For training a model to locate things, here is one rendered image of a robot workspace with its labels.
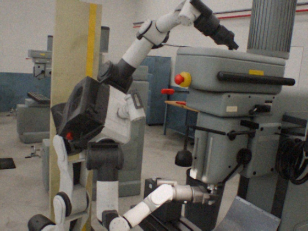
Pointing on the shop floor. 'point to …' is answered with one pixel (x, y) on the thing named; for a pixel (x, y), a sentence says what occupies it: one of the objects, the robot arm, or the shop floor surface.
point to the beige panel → (72, 72)
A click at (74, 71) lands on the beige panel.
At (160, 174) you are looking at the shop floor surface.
